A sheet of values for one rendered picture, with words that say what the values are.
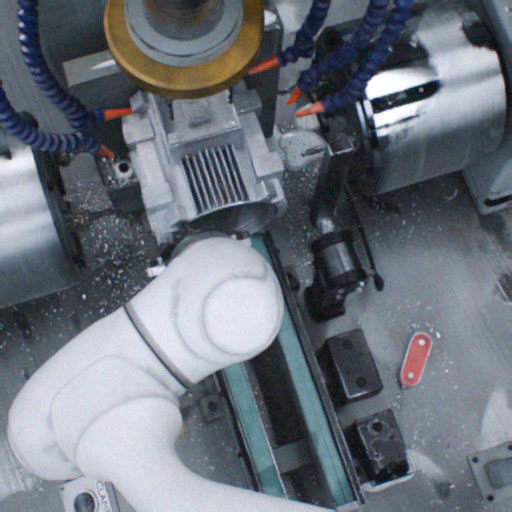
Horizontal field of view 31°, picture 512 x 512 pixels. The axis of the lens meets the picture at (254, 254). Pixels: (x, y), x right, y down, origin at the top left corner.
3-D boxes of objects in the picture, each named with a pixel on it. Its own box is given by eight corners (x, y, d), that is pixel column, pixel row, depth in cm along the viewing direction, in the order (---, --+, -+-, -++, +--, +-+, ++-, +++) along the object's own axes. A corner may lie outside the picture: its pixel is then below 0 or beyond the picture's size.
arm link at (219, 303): (224, 208, 93) (120, 288, 92) (251, 234, 78) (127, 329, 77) (286, 290, 96) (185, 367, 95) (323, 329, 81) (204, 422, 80)
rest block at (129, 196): (106, 185, 154) (96, 156, 142) (146, 173, 155) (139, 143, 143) (115, 217, 152) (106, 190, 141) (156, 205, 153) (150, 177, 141)
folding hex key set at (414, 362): (415, 390, 144) (417, 388, 143) (395, 383, 145) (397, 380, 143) (431, 339, 147) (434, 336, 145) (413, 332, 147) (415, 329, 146)
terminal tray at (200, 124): (145, 94, 129) (140, 69, 122) (218, 75, 130) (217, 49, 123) (169, 170, 125) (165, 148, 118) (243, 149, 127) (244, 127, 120)
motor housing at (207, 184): (128, 148, 143) (113, 90, 125) (245, 116, 145) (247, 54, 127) (163, 266, 137) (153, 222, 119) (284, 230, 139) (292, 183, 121)
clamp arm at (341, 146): (306, 212, 132) (323, 136, 108) (326, 206, 133) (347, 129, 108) (314, 234, 131) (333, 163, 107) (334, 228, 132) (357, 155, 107)
